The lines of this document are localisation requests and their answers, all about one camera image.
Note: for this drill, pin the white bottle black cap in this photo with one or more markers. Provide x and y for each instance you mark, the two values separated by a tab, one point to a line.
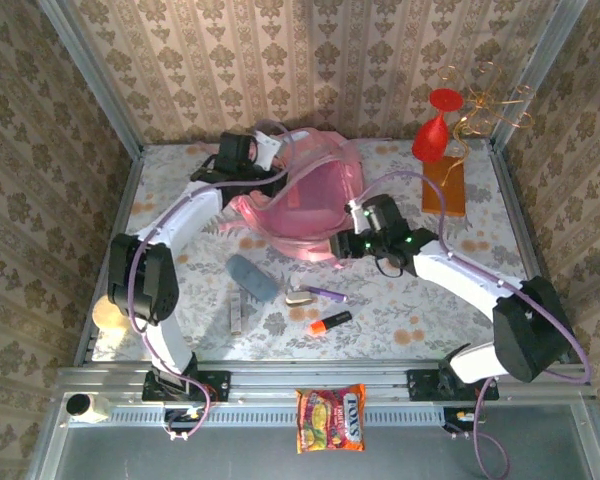
87	407

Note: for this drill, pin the orange candy bag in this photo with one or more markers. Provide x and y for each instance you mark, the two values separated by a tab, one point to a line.
330	420

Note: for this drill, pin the purple pen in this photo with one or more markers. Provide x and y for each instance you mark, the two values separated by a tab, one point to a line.
325	293

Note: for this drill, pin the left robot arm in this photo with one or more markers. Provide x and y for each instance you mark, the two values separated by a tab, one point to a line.
195	210

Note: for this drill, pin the orange wooden board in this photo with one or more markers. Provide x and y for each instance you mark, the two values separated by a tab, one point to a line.
445	192

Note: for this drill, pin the grey blue pencil case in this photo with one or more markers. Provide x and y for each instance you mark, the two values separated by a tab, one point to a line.
252	277

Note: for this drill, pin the beige sponge ball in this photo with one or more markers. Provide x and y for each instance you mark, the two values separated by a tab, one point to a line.
107	315

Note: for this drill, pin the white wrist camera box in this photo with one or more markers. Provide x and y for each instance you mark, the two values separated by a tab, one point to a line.
267	150
356	217

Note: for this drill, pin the beige glue stick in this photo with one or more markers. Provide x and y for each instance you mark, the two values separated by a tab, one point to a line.
236	315

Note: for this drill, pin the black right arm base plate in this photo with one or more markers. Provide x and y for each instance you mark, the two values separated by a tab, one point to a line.
425	385

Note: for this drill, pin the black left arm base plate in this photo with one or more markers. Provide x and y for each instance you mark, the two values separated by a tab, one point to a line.
215	387

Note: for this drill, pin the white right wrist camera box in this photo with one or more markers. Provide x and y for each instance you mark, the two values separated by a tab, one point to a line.
356	217

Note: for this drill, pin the floral tablecloth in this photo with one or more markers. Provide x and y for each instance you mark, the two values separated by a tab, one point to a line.
405	310

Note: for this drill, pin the orange black highlighter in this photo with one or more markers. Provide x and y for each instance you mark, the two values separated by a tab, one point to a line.
330	322

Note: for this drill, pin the red goblet vase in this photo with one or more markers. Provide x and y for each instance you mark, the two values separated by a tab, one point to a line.
432	137

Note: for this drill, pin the pink backpack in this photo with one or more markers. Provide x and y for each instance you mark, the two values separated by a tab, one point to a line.
315	205

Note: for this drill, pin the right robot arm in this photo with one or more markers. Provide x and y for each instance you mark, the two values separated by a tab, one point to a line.
455	270

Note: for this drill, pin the aluminium frame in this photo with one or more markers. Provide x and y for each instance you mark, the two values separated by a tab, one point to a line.
330	375

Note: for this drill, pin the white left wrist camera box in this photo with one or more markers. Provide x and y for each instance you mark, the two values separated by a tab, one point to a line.
267	150

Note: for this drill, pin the small black circuit board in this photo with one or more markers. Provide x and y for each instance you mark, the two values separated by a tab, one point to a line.
455	417
177	417

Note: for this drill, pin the beige correction tape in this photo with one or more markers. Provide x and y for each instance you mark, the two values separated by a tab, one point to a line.
299	298

